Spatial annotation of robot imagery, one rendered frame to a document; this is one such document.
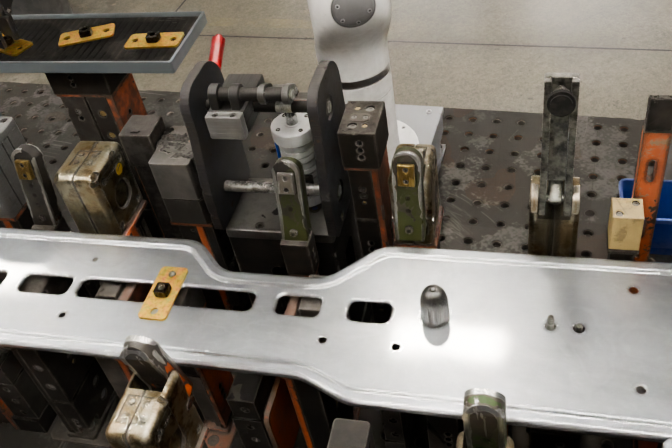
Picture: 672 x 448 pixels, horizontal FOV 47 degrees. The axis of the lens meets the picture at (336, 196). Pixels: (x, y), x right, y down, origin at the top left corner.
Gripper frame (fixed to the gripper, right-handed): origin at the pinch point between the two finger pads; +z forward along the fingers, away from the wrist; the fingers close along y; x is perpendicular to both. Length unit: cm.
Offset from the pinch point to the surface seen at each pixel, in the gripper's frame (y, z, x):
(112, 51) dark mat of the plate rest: -4.8, 2.7, 18.1
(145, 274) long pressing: 17.1, 18.6, 38.7
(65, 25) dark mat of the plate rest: -7.8, 2.6, 4.5
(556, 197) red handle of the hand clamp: -10, 12, 82
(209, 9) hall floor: -177, 119, -148
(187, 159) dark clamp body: 3.0, 10.9, 36.5
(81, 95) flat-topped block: -1.4, 10.0, 11.0
